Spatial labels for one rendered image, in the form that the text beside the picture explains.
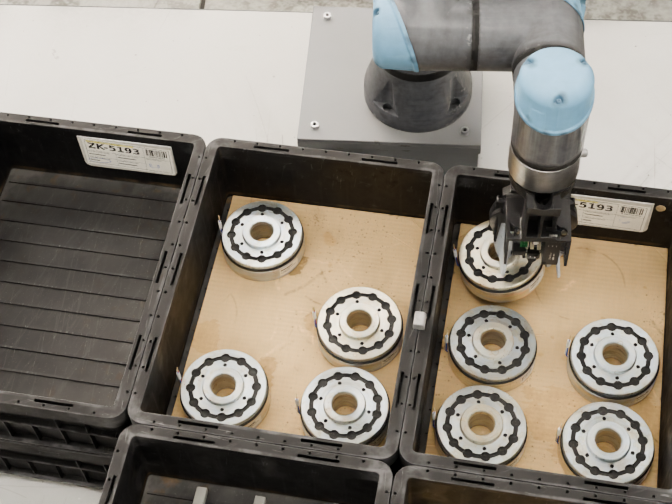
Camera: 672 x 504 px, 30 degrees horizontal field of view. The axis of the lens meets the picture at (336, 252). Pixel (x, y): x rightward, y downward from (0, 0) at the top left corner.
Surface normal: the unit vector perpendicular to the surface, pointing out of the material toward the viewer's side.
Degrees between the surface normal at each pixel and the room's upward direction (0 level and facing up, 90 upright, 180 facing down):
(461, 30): 37
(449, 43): 58
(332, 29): 0
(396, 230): 0
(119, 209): 0
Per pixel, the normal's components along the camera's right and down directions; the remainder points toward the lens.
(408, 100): -0.26, 0.61
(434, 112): 0.22, 0.60
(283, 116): -0.04, -0.55
